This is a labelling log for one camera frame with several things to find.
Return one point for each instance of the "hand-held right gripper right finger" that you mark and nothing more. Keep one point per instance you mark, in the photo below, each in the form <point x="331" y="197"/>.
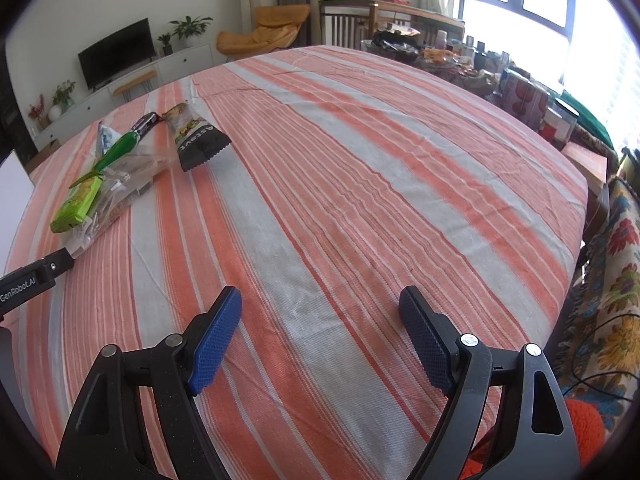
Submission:
<point x="425" y="345"/>

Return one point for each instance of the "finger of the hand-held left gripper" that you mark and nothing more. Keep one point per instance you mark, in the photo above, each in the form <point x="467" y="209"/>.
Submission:
<point x="57" y="262"/>

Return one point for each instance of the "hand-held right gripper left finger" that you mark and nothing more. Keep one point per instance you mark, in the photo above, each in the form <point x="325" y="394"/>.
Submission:
<point x="215" y="342"/>

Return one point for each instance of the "white cardboard box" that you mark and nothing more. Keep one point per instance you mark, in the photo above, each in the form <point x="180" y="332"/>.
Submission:
<point x="15" y="200"/>

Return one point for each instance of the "clear bag of brown bread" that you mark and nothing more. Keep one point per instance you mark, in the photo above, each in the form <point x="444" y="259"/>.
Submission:
<point x="135" y="172"/>

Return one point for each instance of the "long black candy packet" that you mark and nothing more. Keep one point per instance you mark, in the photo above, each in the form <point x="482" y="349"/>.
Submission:
<point x="197" y="147"/>

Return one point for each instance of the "lime green snack packet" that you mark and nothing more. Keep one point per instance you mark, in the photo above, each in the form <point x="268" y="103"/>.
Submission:
<point x="75" y="205"/>

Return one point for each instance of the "glossy green stick packet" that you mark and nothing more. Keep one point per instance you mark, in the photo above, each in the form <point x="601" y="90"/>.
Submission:
<point x="120" y="147"/>

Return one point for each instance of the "white triangular snack packet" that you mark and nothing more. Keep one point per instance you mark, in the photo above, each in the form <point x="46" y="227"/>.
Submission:
<point x="106" y="137"/>

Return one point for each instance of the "white round vase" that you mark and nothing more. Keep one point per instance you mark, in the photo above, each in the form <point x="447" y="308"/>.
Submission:
<point x="54" y="112"/>

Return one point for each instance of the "red flower arrangement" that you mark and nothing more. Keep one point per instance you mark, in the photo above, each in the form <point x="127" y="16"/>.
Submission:
<point x="37" y="110"/>

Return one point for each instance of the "dark snack bar packet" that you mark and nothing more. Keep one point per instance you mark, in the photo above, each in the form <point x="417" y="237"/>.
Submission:
<point x="147" y="122"/>

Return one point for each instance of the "leafy plant in vase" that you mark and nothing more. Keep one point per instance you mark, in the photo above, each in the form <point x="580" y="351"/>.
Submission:
<point x="64" y="92"/>

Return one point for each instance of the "orange striped tablecloth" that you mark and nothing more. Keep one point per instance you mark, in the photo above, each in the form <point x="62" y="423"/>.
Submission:
<point x="350" y="185"/>

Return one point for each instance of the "orange fleece clothing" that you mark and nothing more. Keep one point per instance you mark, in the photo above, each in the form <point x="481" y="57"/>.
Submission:
<point x="585" y="425"/>

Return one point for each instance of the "small wooden bench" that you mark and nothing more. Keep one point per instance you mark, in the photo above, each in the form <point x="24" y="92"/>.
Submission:
<point x="132" y="79"/>

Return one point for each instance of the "floral woven blanket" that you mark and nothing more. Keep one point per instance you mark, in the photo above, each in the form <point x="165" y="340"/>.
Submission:
<point x="615" y="260"/>

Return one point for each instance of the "black flat television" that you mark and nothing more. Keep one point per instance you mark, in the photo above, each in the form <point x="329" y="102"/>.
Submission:
<point x="117" y="52"/>

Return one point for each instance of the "white television cabinet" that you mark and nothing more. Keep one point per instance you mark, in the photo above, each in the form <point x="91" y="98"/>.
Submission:
<point x="180" y="60"/>

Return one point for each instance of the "pink paperback book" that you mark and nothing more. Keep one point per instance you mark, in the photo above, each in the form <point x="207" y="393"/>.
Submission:
<point x="585" y="165"/>

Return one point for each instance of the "small potted green plant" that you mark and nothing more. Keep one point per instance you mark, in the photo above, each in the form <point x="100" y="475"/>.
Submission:
<point x="165" y="42"/>

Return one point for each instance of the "group of jars and bottles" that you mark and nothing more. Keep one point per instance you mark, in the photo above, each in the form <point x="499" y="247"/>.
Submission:
<point x="525" y="95"/>

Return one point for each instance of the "large potted green plant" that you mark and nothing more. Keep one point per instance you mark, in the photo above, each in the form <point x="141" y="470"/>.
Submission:
<point x="190" y="27"/>

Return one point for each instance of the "green cloth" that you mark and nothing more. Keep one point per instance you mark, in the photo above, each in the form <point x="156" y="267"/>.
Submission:
<point x="590" y="115"/>

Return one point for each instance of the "black tray of packets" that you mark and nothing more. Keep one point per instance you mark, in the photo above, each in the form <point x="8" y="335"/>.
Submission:
<point x="392" y="42"/>

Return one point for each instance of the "orange lounge chair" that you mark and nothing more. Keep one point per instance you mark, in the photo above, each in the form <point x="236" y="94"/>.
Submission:
<point x="265" y="32"/>

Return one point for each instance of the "wooden slatted bench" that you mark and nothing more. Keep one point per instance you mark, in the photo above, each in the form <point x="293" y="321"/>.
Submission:
<point x="345" y="20"/>

